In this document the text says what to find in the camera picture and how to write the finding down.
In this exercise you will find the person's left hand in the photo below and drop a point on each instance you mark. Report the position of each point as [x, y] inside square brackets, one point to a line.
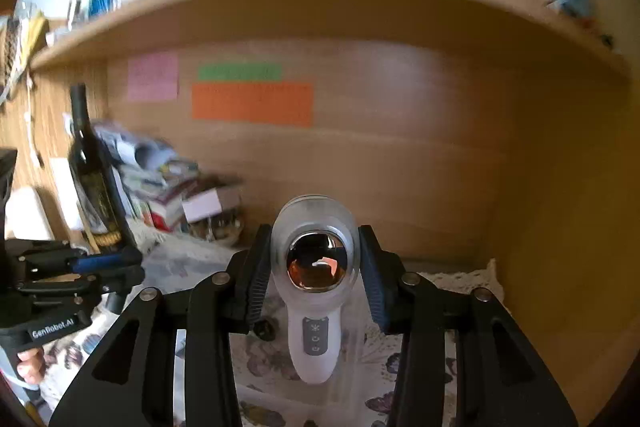
[31, 364]

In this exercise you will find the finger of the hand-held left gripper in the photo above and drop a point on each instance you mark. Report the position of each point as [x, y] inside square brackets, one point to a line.
[100, 262]
[100, 283]

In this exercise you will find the yellow cloth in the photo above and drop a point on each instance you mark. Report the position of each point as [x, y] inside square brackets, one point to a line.
[35, 34]

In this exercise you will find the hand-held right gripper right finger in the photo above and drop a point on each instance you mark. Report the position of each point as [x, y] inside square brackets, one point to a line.
[374, 289]

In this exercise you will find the white handheld beauty device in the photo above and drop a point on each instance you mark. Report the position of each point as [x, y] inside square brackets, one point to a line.
[315, 257]

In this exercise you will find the pink sticky note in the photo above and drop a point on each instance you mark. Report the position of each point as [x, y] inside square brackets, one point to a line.
[152, 77]

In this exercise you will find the white plastic box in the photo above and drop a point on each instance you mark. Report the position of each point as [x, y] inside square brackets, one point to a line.
[30, 212]

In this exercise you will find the green sticky note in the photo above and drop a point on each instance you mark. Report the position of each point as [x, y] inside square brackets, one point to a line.
[240, 72]

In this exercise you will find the clear glass jar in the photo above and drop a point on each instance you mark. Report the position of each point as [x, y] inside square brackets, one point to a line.
[220, 231]

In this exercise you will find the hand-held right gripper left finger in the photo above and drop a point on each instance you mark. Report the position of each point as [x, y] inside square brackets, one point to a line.
[260, 279]

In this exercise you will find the floral lace tablecloth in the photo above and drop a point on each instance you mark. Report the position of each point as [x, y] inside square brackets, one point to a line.
[175, 262]

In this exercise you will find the dark wine bottle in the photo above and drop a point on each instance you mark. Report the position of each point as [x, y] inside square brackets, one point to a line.
[95, 187]

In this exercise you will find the orange sticky note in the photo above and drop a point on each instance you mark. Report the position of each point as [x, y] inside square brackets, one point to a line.
[252, 103]

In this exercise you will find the pile of books and magazines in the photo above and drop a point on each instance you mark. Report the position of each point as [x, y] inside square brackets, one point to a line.
[160, 177]

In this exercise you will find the small white cardboard box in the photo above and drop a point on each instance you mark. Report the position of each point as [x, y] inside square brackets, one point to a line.
[205, 204]

